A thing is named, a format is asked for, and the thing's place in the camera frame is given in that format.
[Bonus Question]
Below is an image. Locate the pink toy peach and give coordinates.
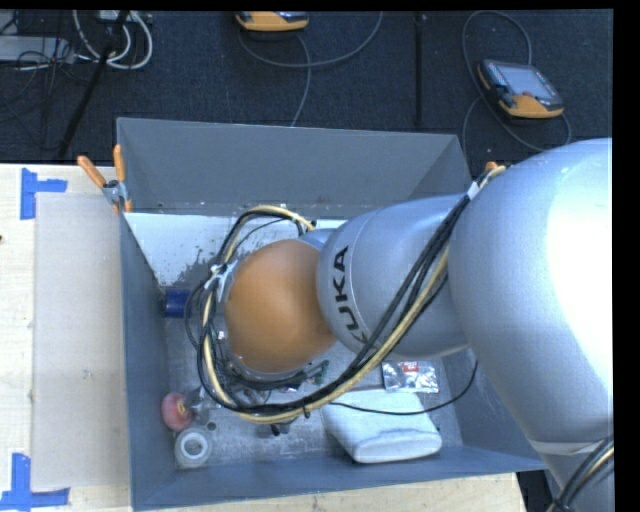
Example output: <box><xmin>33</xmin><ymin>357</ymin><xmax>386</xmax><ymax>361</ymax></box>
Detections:
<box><xmin>160</xmin><ymin>392</ymin><xmax>195</xmax><ymax>433</ymax></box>

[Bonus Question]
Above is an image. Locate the clear tape roll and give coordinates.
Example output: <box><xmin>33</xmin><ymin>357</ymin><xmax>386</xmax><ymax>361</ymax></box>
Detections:
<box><xmin>173</xmin><ymin>427</ymin><xmax>214</xmax><ymax>470</ymax></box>

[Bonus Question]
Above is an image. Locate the blue cylinder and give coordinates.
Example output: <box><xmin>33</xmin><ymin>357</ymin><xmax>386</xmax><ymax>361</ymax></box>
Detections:
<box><xmin>159</xmin><ymin>288</ymin><xmax>192</xmax><ymax>319</ymax></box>

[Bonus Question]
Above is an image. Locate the pale cardboard board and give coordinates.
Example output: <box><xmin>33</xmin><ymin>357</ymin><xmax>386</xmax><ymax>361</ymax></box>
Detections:
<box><xmin>29</xmin><ymin>191</ymin><xmax>133</xmax><ymax>494</ymax></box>

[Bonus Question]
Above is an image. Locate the silver packet with red print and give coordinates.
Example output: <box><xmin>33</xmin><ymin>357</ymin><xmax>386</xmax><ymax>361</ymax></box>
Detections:
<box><xmin>380</xmin><ymin>359</ymin><xmax>441</xmax><ymax>394</ymax></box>

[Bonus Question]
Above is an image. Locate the grey metal bin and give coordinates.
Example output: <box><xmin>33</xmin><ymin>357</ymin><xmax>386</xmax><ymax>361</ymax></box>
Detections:
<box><xmin>115</xmin><ymin>117</ymin><xmax>549</xmax><ymax>512</ymax></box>

